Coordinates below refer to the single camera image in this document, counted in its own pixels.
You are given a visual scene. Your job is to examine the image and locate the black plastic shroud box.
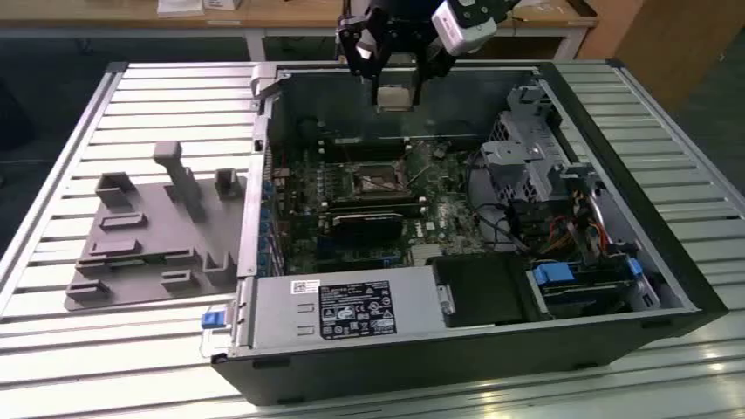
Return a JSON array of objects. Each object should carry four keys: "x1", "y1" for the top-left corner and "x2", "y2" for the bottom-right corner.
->
[{"x1": 428, "y1": 255, "x2": 549, "y2": 329}]

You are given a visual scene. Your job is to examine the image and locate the black RAM stick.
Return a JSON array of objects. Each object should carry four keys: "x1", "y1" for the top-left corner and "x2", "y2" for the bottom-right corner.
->
[
  {"x1": 327, "y1": 204, "x2": 426, "y2": 218},
  {"x1": 329, "y1": 196, "x2": 421, "y2": 209}
]

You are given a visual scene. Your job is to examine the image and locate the CPU socket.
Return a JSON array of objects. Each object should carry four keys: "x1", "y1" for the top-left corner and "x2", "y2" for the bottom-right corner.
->
[{"x1": 349, "y1": 161, "x2": 410, "y2": 197}]

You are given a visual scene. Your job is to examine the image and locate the black open PC case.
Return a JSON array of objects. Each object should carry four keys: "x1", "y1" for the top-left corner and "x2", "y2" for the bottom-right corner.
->
[{"x1": 209, "y1": 59, "x2": 730, "y2": 407}]

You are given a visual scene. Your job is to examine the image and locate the black internal cable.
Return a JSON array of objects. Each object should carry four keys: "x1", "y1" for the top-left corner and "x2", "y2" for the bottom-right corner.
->
[{"x1": 472, "y1": 203, "x2": 532, "y2": 255}]

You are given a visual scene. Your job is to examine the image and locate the white box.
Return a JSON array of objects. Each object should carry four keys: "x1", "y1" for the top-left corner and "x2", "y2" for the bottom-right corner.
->
[{"x1": 156, "y1": 0, "x2": 207, "y2": 19}]

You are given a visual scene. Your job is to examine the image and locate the black graphics card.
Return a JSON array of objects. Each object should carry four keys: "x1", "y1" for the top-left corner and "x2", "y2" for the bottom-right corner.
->
[{"x1": 328, "y1": 211, "x2": 406, "y2": 245}]

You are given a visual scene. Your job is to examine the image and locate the black disk drive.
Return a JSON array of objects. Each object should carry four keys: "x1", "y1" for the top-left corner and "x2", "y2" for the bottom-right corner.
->
[{"x1": 538, "y1": 278, "x2": 637, "y2": 319}]

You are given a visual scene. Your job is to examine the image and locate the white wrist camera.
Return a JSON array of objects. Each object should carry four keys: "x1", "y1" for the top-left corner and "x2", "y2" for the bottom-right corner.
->
[{"x1": 430, "y1": 0, "x2": 501, "y2": 57}]

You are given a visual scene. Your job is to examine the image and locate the orange yellow wire bundle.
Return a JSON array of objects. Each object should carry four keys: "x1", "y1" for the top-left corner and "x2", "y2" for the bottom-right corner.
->
[{"x1": 538, "y1": 216, "x2": 613, "y2": 259}]

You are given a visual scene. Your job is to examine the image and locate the green motherboard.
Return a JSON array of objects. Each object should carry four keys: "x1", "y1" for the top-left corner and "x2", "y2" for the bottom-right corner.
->
[{"x1": 264, "y1": 138, "x2": 492, "y2": 278}]

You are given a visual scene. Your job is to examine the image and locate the blue disk carrier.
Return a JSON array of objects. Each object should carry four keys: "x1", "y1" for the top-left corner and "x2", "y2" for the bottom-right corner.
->
[{"x1": 532, "y1": 260, "x2": 576, "y2": 288}]

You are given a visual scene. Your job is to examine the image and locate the gray plastic parts rack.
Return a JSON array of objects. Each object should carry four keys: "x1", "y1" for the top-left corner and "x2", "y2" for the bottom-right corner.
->
[{"x1": 63, "y1": 141, "x2": 249, "y2": 312}]

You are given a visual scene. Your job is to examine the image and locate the wooden desk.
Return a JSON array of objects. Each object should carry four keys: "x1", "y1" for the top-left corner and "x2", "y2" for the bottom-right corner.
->
[{"x1": 0, "y1": 0, "x2": 600, "y2": 61}]

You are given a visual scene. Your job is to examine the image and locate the wooden cabinet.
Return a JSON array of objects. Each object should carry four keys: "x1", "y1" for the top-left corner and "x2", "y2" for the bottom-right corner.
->
[{"x1": 581, "y1": 0, "x2": 745, "y2": 113}]

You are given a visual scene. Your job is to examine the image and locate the silver square CPU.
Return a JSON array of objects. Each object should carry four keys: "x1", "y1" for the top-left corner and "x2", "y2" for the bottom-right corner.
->
[{"x1": 376, "y1": 85, "x2": 417, "y2": 113}]

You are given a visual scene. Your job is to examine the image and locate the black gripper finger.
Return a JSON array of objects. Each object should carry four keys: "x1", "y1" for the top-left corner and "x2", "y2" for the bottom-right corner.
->
[
  {"x1": 409, "y1": 41, "x2": 461, "y2": 108},
  {"x1": 336, "y1": 6, "x2": 390, "y2": 106}
]

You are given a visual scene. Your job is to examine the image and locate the gray power supply unit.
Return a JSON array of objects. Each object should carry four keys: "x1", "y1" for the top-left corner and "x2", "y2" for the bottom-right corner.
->
[{"x1": 229, "y1": 266, "x2": 456, "y2": 359}]

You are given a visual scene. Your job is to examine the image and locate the silver chipset heatsink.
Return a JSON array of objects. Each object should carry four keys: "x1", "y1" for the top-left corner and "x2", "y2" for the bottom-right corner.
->
[{"x1": 410, "y1": 244, "x2": 445, "y2": 265}]

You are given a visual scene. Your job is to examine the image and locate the gray metal drive cage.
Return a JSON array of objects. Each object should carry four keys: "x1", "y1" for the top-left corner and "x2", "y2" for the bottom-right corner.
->
[{"x1": 480, "y1": 85, "x2": 596, "y2": 203}]

